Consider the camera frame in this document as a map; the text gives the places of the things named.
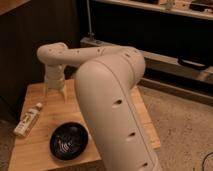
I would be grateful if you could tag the white plastic bottle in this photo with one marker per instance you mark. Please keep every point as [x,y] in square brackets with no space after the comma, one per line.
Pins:
[28,120]

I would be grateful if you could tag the black ceramic bowl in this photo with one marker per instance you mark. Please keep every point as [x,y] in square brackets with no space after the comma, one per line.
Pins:
[68,141]

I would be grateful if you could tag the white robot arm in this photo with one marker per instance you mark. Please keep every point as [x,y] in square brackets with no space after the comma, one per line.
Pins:
[103,82]

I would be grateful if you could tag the wooden side table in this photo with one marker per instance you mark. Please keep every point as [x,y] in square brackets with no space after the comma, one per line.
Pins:
[40,133]

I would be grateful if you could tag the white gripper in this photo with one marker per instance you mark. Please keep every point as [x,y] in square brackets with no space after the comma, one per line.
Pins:
[54,79]

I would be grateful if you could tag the grey metal beam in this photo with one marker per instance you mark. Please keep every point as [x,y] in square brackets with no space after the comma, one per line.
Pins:
[170,65]

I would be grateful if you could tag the black flat object on beam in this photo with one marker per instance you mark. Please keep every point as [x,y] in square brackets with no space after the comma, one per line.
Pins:
[195,66]

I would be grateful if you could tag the wooden shelf with items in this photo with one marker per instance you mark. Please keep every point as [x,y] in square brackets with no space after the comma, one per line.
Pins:
[178,7]

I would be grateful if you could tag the vertical metal pole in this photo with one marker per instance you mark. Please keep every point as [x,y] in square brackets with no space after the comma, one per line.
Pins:
[90,32]

